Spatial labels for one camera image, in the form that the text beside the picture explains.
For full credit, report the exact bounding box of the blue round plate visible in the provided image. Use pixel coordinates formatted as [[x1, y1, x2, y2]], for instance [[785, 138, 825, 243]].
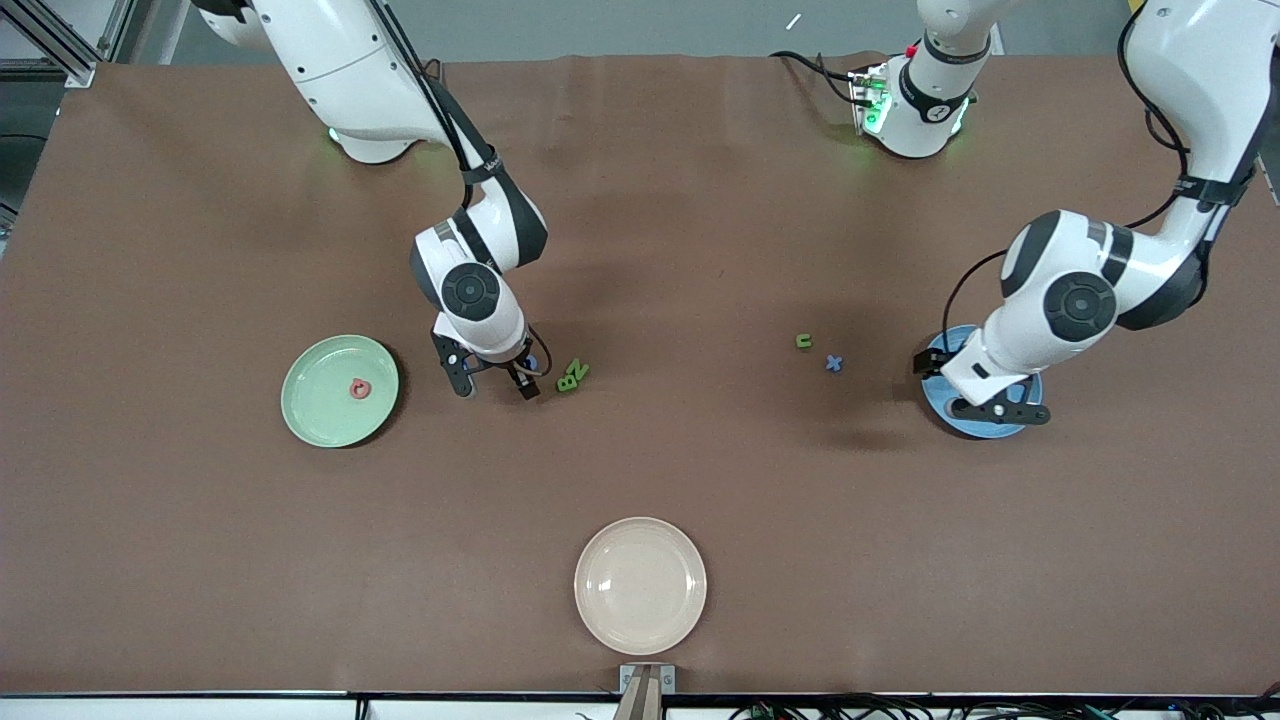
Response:
[[920, 324, 1044, 440]]

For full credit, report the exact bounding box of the brown table cover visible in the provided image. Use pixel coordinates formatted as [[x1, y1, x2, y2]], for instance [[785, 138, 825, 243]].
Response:
[[0, 52, 1280, 698]]

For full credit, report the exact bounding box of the light green round plate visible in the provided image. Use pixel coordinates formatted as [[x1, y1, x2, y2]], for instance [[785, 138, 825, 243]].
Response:
[[280, 334, 401, 449]]

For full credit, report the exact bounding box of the cream round plate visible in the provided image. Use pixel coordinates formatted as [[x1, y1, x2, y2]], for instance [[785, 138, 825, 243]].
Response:
[[574, 516, 708, 657]]

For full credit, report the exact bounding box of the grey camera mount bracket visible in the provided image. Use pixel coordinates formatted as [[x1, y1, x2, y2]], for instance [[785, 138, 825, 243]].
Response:
[[619, 663, 677, 720]]

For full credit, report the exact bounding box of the black left arm base cable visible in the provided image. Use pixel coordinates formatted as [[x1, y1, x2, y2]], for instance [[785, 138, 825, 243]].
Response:
[[770, 50, 871, 106]]

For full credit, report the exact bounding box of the white table edge rail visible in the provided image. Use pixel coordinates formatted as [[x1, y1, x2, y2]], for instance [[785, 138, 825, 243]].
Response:
[[0, 690, 1280, 720]]

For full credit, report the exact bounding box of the grey aluminium frame profile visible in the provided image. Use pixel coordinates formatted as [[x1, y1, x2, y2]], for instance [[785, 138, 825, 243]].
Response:
[[0, 0, 101, 89], [95, 0, 191, 63]]

